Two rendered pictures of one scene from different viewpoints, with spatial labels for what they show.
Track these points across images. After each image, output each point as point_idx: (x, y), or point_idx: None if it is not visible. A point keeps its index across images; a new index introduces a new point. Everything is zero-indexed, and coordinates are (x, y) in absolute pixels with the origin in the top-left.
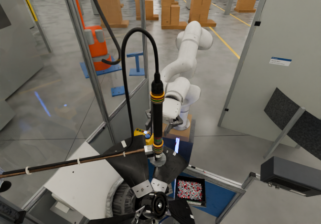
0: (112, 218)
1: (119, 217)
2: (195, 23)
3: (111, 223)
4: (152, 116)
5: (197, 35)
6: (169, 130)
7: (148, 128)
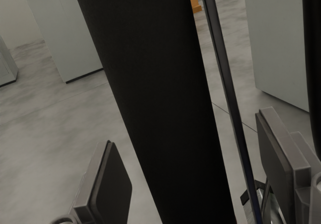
0: (268, 188)
1: (262, 211)
2: None
3: (265, 191)
4: (215, 51)
5: None
6: (82, 179)
7: (264, 165)
